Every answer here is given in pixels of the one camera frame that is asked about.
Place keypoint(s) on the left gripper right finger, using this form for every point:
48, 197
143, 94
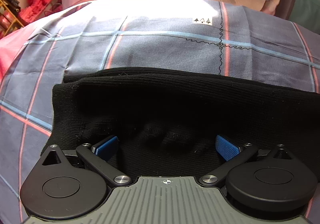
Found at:
234, 155

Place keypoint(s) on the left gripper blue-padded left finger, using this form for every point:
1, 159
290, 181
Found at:
96, 156

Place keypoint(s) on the black pants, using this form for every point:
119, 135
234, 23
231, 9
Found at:
167, 121

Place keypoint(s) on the plaid purple bedsheet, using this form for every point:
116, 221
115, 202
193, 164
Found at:
202, 36

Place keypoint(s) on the wooden shelf rack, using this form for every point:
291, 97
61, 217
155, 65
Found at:
10, 19

